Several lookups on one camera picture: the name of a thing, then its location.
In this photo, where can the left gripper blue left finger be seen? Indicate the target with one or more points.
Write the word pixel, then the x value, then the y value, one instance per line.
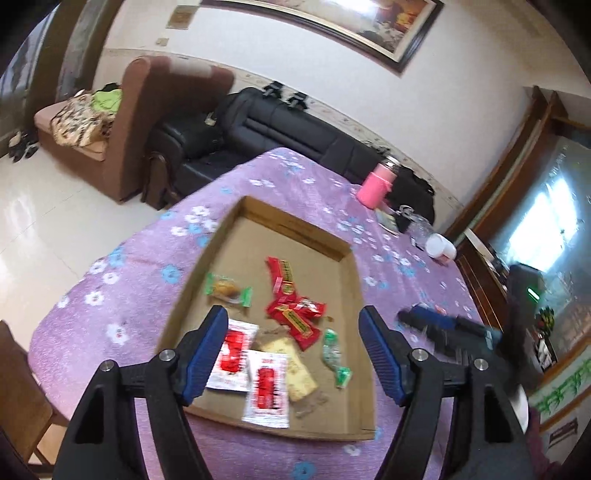
pixel 198 352

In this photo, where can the small black pouch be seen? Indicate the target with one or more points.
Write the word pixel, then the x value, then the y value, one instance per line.
pixel 403 217

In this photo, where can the white plastic jar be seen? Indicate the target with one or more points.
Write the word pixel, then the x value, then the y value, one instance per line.
pixel 440 249

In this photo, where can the beige cracker packet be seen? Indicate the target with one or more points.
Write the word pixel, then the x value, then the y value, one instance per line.
pixel 300 383

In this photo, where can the clear glass cup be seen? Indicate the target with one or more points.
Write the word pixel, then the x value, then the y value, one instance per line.
pixel 419 230

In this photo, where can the wooden cabinet with mirror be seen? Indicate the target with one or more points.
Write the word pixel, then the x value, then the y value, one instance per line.
pixel 525 239

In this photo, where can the black leather sofa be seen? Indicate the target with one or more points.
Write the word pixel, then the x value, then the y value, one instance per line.
pixel 187 150

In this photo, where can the green orange pastry packet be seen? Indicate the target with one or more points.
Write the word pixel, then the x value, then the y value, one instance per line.
pixel 227 290

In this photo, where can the shallow cardboard tray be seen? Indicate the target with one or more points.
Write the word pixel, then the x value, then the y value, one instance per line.
pixel 324 270

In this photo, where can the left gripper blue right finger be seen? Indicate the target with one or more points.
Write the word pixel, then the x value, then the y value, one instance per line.
pixel 388 350

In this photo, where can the patterned clothes pile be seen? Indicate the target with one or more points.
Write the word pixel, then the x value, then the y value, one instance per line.
pixel 87 117

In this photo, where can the long red snack packet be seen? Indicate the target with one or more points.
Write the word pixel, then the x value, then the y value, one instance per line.
pixel 282 279

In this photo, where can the red white snack packet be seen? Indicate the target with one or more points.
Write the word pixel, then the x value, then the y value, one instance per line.
pixel 229 372

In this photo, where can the green clear candy packet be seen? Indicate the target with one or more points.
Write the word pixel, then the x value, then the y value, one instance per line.
pixel 332 357

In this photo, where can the white red sachet packet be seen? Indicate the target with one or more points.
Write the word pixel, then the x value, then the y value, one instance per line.
pixel 266 403

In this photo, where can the framed wall painting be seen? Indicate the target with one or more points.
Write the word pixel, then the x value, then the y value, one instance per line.
pixel 390 32

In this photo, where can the brown fabric armchair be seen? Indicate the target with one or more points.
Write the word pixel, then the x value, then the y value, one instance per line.
pixel 152 87

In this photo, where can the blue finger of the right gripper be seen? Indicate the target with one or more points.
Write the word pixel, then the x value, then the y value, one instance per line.
pixel 427 316

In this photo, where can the red snack bar packet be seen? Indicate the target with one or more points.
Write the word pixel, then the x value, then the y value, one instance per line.
pixel 304 333

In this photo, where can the small red candy packet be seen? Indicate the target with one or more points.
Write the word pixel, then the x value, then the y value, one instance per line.
pixel 309 309

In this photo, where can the small booklet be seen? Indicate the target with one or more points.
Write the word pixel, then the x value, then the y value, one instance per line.
pixel 387 221

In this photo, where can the black shoes on floor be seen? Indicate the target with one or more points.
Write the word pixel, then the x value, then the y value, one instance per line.
pixel 22 145

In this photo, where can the pink sleeved thermos bottle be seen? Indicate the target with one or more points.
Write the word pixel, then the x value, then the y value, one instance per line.
pixel 378 183

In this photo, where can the wooden chair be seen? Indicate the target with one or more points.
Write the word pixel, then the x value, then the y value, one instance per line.
pixel 26 412

